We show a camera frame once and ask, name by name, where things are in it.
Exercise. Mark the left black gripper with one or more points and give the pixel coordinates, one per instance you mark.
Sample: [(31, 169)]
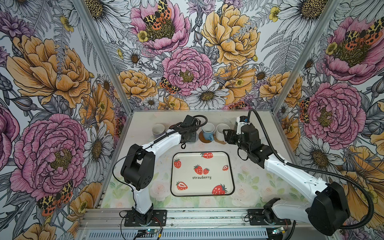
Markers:
[(192, 139)]

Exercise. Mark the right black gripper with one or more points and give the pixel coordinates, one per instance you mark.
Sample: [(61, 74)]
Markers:
[(230, 137)]

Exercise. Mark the glossy brown wooden coaster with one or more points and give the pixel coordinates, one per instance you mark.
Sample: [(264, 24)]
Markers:
[(203, 140)]

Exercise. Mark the white mug blue handle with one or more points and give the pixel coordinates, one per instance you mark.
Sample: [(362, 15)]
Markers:
[(208, 132)]

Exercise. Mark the cork paw print coaster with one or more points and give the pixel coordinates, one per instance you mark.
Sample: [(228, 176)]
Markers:
[(219, 142)]

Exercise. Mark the white mug purple handle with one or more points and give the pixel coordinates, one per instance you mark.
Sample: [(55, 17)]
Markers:
[(158, 130)]

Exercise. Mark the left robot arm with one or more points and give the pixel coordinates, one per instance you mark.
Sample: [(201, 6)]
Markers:
[(139, 164)]

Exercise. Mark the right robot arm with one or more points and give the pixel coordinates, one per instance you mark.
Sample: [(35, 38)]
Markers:
[(327, 208)]

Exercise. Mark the white tray with strawberries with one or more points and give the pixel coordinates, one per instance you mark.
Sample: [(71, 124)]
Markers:
[(199, 174)]

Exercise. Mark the right small circuit board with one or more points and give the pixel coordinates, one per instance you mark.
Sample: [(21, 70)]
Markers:
[(278, 231)]

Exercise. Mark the green circuit board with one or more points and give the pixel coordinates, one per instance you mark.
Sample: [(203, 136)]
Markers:
[(149, 233)]

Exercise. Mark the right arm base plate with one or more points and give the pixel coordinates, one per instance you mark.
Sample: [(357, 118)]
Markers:
[(255, 216)]

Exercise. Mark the aluminium front rail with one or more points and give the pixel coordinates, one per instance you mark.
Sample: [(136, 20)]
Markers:
[(177, 218)]

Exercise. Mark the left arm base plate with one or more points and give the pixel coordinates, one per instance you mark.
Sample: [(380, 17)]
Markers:
[(154, 218)]

